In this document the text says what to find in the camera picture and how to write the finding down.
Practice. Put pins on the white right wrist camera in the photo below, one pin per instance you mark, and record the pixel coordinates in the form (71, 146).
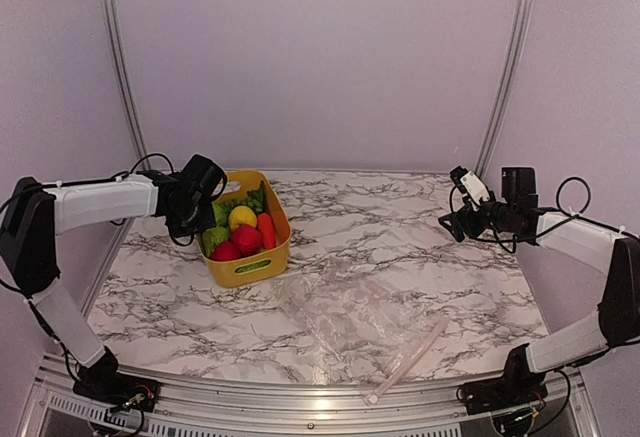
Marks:
(470, 185)

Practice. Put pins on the green grape bunch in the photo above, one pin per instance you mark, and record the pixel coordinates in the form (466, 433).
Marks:
(256, 200)

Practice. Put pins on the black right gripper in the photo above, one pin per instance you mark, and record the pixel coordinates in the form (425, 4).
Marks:
(464, 214)

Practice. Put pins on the left aluminium frame post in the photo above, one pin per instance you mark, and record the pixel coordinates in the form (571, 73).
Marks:
(116, 47)

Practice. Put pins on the orange carrot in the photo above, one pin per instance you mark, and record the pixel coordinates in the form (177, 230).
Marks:
(265, 226)

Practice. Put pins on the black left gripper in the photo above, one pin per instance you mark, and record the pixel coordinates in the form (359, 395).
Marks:
(208, 221)

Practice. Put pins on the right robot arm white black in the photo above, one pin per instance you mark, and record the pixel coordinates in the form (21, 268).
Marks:
(585, 273)

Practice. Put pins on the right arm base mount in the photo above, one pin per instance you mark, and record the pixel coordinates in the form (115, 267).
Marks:
(489, 395)

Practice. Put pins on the aluminium frame post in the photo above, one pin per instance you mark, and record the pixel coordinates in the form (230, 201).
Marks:
(515, 49)
(116, 47)

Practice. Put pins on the red apple in basket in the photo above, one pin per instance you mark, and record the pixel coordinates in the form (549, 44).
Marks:
(248, 240)

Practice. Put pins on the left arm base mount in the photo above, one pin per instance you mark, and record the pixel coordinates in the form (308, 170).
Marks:
(120, 390)

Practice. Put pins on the front aluminium rail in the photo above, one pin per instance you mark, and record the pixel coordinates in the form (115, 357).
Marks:
(192, 406)

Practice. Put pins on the clear zip top bag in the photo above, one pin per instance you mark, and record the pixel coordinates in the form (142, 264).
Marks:
(363, 323)

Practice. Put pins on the red apple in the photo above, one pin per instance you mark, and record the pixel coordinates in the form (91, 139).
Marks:
(225, 252)
(248, 240)

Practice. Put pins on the yellow plastic basket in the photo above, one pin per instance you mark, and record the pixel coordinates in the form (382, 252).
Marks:
(266, 263)

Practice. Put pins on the green apple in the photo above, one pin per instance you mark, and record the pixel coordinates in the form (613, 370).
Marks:
(221, 214)

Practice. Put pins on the right aluminium frame post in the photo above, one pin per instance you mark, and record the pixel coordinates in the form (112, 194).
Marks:
(515, 49)

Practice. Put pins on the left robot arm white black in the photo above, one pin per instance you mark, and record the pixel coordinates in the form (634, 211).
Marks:
(37, 213)

